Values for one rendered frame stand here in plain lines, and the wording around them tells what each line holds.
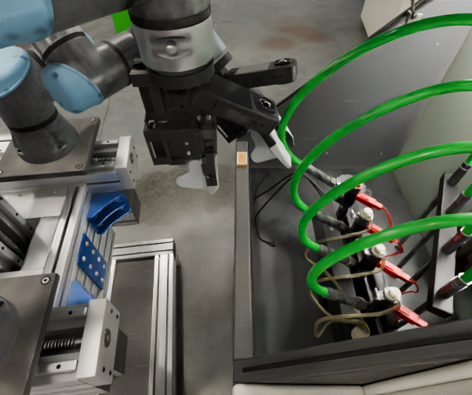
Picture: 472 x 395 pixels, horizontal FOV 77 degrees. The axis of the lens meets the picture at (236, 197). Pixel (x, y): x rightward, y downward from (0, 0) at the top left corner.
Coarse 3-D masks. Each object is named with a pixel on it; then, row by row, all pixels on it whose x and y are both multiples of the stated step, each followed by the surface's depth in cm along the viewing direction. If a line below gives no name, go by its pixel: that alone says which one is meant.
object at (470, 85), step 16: (464, 80) 37; (400, 96) 38; (416, 96) 38; (432, 96) 38; (368, 112) 40; (384, 112) 39; (352, 128) 41; (320, 144) 44; (304, 160) 47; (464, 192) 53; (304, 208) 56; (448, 208) 57; (336, 224) 60
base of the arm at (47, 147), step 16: (16, 128) 69; (32, 128) 69; (48, 128) 72; (64, 128) 76; (16, 144) 74; (32, 144) 72; (48, 144) 73; (64, 144) 76; (32, 160) 74; (48, 160) 75
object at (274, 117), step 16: (224, 80) 35; (192, 96) 32; (208, 96) 32; (224, 96) 33; (240, 96) 35; (256, 96) 36; (208, 112) 34; (224, 112) 34; (240, 112) 34; (256, 112) 34; (272, 112) 36; (256, 128) 36; (272, 128) 36
